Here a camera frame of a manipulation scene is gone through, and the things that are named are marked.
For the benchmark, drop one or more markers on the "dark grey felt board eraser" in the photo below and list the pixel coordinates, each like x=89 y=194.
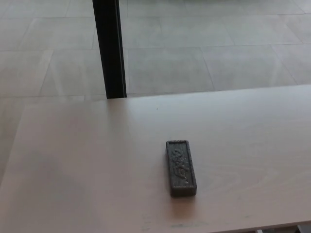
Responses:
x=181 y=167

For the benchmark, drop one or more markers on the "black metal post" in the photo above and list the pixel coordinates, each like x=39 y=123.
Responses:
x=109 y=48

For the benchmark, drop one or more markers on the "grey frame part under desk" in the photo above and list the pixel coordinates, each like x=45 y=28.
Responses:
x=305 y=229

